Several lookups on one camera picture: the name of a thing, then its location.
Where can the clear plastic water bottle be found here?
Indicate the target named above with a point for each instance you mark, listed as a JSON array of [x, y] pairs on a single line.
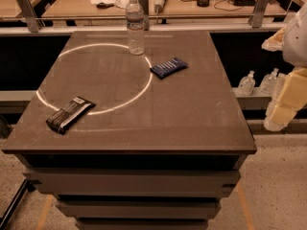
[[135, 27]]

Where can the clear sanitizer bottle right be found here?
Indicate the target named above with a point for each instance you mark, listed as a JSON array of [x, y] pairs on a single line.
[[268, 81]]

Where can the metal bracket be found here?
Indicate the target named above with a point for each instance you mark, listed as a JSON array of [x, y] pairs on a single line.
[[145, 6], [258, 13], [28, 12]]

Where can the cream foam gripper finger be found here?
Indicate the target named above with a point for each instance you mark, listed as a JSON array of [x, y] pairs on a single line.
[[275, 42], [289, 95]]

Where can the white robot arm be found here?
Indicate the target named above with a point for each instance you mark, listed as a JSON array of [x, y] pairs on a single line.
[[294, 48]]

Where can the blue rxbar blueberry wrapper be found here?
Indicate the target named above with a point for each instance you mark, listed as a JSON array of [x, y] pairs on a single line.
[[167, 68]]

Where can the clear sanitizer bottle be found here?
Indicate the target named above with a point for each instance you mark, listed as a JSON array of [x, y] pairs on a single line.
[[268, 81], [246, 84]]

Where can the clear sanitizer bottle left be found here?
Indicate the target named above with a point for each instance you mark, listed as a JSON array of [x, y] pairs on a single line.
[[246, 84]]

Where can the white power tool handle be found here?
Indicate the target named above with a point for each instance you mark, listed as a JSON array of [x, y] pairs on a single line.
[[159, 5]]

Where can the right metal bracket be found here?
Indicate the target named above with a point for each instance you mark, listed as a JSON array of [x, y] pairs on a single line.
[[258, 13]]

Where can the black computer mouse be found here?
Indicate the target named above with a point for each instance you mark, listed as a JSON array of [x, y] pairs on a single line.
[[104, 5]]

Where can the middle metal bracket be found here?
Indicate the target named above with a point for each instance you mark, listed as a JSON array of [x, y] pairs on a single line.
[[145, 6]]

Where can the left metal bracket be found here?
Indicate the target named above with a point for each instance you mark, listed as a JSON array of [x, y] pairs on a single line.
[[28, 12]]

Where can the grey drawer cabinet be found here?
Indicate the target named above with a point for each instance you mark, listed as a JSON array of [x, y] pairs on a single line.
[[163, 192]]

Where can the black rxbar chocolate wrapper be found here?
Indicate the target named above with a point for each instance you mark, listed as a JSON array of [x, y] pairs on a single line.
[[64, 118]]

